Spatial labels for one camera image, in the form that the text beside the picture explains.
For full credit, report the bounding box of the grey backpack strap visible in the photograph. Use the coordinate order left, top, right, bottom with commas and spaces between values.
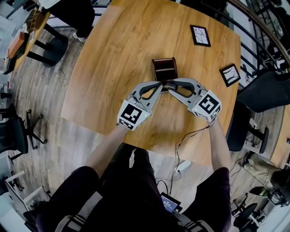
55, 192, 103, 232
171, 210, 215, 232

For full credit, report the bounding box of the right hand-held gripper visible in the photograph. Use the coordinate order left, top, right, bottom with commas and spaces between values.
168, 77, 222, 122

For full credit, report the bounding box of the round wooden side table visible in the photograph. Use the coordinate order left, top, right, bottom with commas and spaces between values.
1, 5, 69, 76

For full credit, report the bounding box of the person's right forearm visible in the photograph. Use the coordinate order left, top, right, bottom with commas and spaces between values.
207, 117, 232, 172

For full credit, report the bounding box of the orange box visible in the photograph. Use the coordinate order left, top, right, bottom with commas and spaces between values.
7, 31, 25, 59

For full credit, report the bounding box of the person's left forearm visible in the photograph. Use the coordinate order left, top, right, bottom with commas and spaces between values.
84, 123, 128, 180

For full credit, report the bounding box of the small device with blue screen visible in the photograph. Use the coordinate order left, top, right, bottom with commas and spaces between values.
159, 191, 183, 214

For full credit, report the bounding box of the black chair with metal base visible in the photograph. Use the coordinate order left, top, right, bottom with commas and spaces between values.
226, 101, 271, 155

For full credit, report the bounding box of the black chair with mesh back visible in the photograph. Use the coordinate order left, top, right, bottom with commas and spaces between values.
236, 71, 290, 114

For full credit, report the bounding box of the dark curved metal railing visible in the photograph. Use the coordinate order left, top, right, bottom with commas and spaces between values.
223, 0, 290, 77

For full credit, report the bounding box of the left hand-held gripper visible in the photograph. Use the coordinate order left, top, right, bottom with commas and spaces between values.
117, 81, 164, 131

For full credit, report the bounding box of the dark brown container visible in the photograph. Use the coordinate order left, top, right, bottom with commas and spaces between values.
151, 57, 179, 82

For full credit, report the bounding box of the person's dark clothing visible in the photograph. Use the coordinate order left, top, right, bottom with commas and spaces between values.
35, 142, 232, 232

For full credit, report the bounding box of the black framed cracked-pattern picture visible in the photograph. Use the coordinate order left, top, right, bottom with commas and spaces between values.
219, 63, 242, 88
189, 24, 212, 48

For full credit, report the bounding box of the white power strip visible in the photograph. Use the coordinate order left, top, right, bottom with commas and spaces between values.
177, 160, 192, 175

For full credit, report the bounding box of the small black office chair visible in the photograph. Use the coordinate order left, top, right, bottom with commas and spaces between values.
231, 193, 266, 231

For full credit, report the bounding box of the brown wooden compartment tray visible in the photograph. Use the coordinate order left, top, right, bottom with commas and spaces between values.
26, 9, 44, 33

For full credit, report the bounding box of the black bag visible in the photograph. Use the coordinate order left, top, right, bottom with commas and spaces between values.
270, 169, 290, 207

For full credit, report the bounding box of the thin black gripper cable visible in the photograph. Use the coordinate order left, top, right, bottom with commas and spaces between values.
169, 119, 217, 195

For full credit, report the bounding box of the white furniture frame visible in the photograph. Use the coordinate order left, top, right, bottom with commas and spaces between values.
4, 169, 52, 213

